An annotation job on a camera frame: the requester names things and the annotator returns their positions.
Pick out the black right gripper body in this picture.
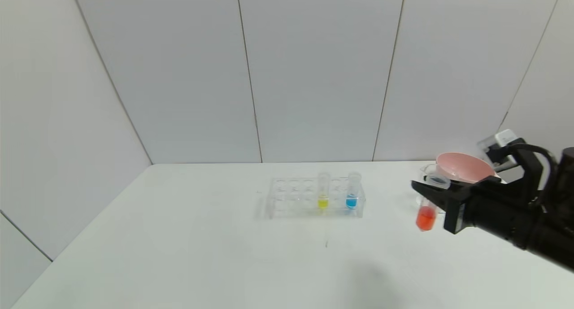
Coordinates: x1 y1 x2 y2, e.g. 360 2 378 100
444 175 530 251

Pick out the red pigment test tube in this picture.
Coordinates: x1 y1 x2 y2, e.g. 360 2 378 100
416 174 450 231

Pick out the blue pigment test tube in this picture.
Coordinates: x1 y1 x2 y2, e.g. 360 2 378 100
347 172 361 210

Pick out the yellow pigment test tube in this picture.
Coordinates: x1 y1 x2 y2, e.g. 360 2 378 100
317 173 331 209

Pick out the clear acrylic test tube rack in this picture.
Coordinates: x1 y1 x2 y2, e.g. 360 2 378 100
258 177 366 220

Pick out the clear glass beaker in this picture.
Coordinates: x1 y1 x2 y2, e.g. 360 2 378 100
413 164 449 213

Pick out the pink bowl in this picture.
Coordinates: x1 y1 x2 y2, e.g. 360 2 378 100
435 152 496 184

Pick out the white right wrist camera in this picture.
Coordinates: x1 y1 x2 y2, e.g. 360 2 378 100
478 130 516 153

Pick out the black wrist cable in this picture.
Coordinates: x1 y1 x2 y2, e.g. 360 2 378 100
502 143 559 202

